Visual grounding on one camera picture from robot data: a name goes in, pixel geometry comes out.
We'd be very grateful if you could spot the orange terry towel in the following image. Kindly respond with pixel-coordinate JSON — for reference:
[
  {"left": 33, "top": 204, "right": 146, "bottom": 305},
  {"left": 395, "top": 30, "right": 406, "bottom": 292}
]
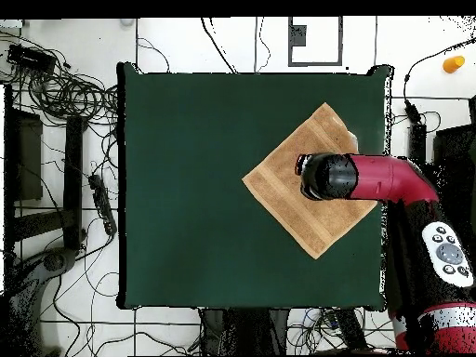
[{"left": 241, "top": 101, "right": 378, "bottom": 260}]

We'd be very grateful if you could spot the flat black box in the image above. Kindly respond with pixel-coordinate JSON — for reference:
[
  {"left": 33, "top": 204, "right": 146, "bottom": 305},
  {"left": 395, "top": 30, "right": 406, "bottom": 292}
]
[{"left": 6, "top": 44, "right": 58, "bottom": 73}]

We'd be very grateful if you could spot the dark green tablecloth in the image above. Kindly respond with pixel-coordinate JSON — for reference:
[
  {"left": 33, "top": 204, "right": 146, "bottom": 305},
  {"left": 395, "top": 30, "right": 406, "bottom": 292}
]
[{"left": 115, "top": 61, "right": 395, "bottom": 311}]

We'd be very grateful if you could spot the orange plastic cup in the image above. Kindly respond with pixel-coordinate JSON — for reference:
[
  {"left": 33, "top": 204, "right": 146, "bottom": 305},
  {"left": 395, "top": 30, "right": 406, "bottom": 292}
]
[{"left": 442, "top": 54, "right": 467, "bottom": 74}]

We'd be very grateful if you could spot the long black power strip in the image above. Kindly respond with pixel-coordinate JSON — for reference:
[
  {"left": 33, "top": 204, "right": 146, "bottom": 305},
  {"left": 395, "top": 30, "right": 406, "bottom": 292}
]
[{"left": 87, "top": 174, "right": 118, "bottom": 236}]

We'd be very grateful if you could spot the black stand base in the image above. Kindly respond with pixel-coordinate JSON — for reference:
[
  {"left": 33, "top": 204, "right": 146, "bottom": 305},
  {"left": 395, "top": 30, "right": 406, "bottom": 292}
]
[{"left": 7, "top": 246, "right": 79, "bottom": 356}]

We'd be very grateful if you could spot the grey rectangular floor frame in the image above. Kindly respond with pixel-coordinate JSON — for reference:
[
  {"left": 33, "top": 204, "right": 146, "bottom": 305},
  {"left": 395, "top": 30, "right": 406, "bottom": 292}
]
[{"left": 287, "top": 16, "right": 344, "bottom": 68}]

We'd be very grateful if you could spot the black metal frame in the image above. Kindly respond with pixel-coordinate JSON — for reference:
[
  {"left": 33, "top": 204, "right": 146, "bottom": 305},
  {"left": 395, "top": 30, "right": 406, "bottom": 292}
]
[
  {"left": 406, "top": 96, "right": 476, "bottom": 258},
  {"left": 3, "top": 85, "right": 88, "bottom": 254}
]

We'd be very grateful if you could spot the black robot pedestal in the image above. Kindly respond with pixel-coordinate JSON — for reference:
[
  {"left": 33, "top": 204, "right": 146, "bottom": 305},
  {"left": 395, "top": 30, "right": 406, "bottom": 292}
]
[{"left": 200, "top": 308, "right": 291, "bottom": 356}]

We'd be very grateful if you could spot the coiled black cable bundle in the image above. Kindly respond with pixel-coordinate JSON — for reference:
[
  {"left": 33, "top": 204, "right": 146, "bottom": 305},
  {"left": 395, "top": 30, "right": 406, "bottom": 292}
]
[{"left": 0, "top": 33, "right": 120, "bottom": 126}]

